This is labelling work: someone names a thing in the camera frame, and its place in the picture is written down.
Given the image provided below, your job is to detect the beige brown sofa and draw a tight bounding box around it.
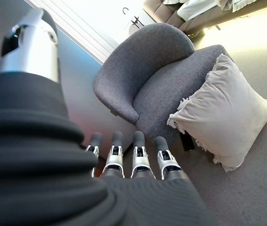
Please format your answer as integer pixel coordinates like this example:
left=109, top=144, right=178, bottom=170
left=142, top=0, right=267, bottom=36

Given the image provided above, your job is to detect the pale white sheet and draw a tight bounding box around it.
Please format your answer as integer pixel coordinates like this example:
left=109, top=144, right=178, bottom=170
left=177, top=0, right=221, bottom=22

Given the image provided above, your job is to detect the white door frame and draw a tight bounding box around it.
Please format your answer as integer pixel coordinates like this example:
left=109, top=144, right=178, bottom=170
left=27, top=0, right=120, bottom=65

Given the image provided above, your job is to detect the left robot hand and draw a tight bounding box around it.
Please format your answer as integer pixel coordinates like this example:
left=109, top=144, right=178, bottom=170
left=0, top=7, right=216, bottom=226

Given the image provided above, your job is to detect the small round side table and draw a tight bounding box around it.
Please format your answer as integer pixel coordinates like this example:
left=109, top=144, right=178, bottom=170
left=124, top=16, right=146, bottom=35

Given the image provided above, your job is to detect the white fringed cushion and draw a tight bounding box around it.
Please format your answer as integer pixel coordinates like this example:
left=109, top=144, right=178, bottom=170
left=166, top=53, right=267, bottom=172

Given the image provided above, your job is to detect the grey fabric armchair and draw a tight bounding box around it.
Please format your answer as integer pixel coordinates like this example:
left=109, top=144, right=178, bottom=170
left=93, top=23, right=233, bottom=153

